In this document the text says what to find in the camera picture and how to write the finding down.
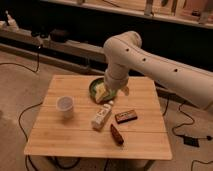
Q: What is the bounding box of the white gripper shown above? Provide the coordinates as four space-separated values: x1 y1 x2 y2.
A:
104 72 129 99

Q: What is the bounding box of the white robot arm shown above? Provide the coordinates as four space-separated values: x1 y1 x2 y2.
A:
103 31 213 114

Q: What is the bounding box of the yellow sponge on plate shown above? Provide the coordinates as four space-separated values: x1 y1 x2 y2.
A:
95 83 109 103

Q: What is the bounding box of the green plate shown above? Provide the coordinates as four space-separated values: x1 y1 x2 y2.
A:
89 77 117 103

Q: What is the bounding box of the brown chocolate bar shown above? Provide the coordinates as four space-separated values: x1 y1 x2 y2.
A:
115 110 138 124

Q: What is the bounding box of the white milk carton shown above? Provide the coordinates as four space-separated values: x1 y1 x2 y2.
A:
91 101 114 131

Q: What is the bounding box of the dark red sausage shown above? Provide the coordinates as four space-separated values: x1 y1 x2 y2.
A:
110 124 124 145

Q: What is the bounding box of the wooden table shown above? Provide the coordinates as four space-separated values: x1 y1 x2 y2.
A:
24 75 172 160

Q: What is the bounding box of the black power adapter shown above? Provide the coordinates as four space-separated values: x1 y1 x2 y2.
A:
183 136 199 147

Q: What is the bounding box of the white spray bottle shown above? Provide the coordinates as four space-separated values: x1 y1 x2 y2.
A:
5 11 19 31

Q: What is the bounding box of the black floor cable left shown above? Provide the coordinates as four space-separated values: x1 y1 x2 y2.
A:
0 46 44 171

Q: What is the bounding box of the black cable right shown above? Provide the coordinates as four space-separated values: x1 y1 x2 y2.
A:
162 96 213 141

